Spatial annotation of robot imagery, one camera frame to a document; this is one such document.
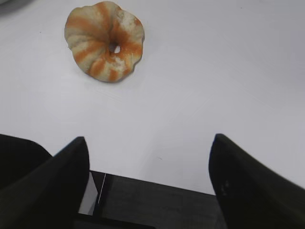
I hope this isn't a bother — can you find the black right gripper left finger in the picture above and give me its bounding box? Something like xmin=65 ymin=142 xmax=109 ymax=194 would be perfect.
xmin=0 ymin=136 xmax=90 ymax=229

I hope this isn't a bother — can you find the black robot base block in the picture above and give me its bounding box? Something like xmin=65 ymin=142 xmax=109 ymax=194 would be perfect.
xmin=73 ymin=167 xmax=226 ymax=229

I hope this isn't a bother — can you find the orange striped bagel bread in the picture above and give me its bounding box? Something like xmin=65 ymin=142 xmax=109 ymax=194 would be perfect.
xmin=64 ymin=1 xmax=145 ymax=83

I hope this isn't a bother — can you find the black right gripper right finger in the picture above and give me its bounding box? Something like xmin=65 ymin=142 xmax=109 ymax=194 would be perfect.
xmin=208 ymin=134 xmax=305 ymax=229

